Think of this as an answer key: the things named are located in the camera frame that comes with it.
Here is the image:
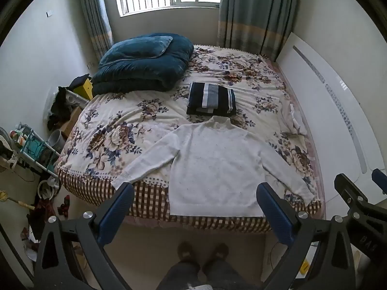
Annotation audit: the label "yellow box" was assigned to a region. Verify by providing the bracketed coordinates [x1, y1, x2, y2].
[73, 77, 93, 100]

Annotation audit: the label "person's leg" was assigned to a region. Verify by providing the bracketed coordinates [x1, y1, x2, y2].
[157, 261, 201, 290]
[202, 260, 263, 290]

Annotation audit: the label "grey-blue curtain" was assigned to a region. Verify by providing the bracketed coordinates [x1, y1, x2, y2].
[216, 0, 300, 62]
[74, 0, 115, 62]

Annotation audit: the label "dark clothes pile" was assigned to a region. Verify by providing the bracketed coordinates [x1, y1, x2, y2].
[47, 74, 91, 131]

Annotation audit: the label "white ring object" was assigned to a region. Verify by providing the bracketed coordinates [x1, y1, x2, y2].
[37, 178, 60, 200]

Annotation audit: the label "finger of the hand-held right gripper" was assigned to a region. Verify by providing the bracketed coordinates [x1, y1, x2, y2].
[334, 173, 387, 218]
[371, 168, 387, 194]

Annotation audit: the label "white plastic rack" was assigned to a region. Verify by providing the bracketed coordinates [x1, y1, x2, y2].
[65, 90, 89, 106]

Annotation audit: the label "teal pillow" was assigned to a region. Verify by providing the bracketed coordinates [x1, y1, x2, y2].
[106, 35, 173, 59]

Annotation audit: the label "paper scraps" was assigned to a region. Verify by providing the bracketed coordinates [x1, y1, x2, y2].
[20, 226, 40, 262]

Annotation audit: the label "red dark cloth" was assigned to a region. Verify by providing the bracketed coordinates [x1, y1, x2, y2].
[27, 195, 71, 240]

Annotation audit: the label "white knit sweater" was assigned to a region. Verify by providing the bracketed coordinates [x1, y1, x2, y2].
[111, 115, 316, 217]

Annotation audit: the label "person's shoe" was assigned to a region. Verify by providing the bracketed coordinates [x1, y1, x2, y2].
[177, 242, 197, 263]
[212, 243, 230, 263]

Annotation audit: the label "person's left leg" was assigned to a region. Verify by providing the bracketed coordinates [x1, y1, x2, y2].
[157, 261, 201, 290]

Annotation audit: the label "metal storage cart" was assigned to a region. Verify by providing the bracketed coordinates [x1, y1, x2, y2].
[9, 122, 61, 179]

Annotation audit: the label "grey bucket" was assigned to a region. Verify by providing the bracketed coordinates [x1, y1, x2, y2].
[48, 129, 65, 153]

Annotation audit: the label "cardboard box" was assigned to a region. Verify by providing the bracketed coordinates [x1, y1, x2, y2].
[60, 106, 83, 139]

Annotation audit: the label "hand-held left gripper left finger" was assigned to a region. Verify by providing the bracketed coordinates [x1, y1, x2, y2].
[36, 182, 135, 290]

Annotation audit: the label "bed with floral sheet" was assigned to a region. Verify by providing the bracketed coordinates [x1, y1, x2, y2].
[54, 45, 325, 233]

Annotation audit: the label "teal folded comforter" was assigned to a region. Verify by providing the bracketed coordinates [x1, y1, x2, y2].
[91, 33, 194, 95]

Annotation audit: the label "white crumpled cloth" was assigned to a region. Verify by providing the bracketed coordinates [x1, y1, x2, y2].
[290, 103, 309, 135]

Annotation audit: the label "white glossy headboard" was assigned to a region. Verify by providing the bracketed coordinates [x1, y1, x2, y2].
[276, 32, 387, 206]

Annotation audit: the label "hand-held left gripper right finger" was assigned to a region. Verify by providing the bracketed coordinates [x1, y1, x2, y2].
[256, 182, 355, 290]

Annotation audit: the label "person's right leg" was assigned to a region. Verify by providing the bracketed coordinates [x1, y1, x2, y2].
[202, 260, 263, 290]

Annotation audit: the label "wooden handled brush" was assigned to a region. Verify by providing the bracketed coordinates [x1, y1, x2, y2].
[0, 190, 36, 211]

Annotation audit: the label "person's right shoe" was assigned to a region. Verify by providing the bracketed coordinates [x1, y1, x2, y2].
[212, 243, 230, 263]

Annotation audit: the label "navy striped folded sweater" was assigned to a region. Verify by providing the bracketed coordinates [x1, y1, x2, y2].
[186, 81, 237, 116]

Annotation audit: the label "person's left shoe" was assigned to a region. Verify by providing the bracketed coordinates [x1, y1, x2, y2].
[177, 242, 197, 263]

